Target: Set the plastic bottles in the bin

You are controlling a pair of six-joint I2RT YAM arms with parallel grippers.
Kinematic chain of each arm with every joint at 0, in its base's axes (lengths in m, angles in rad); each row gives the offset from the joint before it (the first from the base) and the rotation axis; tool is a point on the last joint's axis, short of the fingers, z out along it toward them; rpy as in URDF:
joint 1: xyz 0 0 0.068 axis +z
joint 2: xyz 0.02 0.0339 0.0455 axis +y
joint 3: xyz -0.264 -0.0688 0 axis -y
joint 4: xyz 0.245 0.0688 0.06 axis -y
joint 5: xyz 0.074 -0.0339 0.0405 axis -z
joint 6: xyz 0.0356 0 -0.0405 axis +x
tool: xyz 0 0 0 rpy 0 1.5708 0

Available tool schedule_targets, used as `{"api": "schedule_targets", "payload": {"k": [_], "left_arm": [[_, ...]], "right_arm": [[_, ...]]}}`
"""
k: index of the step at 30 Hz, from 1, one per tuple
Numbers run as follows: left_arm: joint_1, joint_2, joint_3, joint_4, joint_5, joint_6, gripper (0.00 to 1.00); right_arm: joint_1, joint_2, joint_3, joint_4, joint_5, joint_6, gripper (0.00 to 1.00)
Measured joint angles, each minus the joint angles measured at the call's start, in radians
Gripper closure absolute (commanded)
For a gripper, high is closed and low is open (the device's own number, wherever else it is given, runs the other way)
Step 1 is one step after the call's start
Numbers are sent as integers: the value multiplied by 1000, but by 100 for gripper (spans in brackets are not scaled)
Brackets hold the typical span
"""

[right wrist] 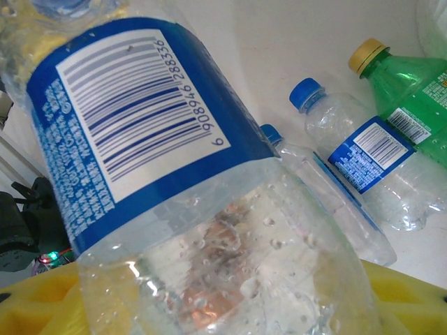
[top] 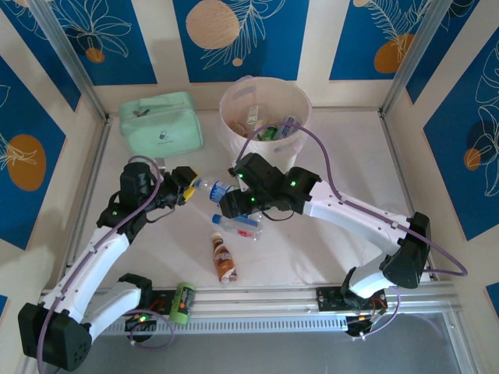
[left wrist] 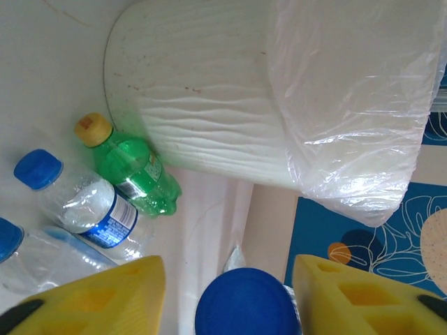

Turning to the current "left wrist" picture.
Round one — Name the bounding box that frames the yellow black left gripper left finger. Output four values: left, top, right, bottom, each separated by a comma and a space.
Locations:
0, 255, 168, 335

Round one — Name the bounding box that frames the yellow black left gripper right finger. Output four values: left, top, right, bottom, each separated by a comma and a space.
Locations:
291, 253, 447, 335

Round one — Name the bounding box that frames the slim clear bottle blue insert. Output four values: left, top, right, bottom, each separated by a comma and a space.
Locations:
0, 216, 116, 297

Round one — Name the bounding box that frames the clear bottle blue label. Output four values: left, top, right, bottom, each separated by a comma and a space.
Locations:
13, 149, 151, 261

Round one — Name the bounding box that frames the clear bottle blue-white label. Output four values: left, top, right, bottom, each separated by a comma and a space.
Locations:
194, 244, 301, 335

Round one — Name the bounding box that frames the small green soda bottle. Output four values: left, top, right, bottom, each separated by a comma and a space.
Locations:
73, 112, 182, 218

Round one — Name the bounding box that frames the white ribbed plastic bin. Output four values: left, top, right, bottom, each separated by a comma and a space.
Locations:
103, 0, 437, 224

